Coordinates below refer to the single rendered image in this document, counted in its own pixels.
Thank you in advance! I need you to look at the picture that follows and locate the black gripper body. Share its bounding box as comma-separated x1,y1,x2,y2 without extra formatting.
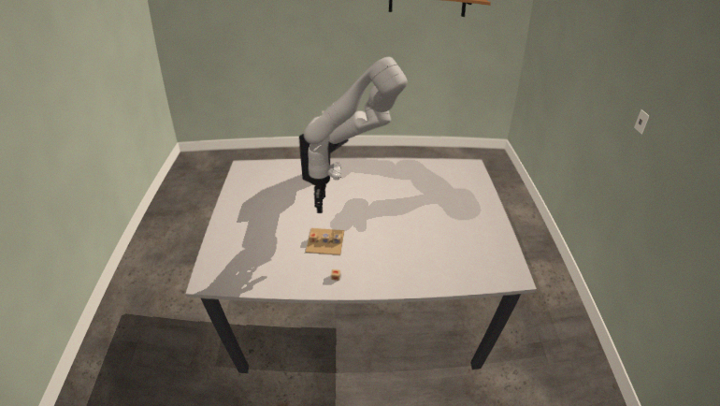
309,175,330,194

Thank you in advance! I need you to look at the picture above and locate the tan flat mat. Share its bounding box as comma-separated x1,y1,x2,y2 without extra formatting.
306,228,344,255

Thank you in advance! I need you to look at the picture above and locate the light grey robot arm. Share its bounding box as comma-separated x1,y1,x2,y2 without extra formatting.
304,57,408,181

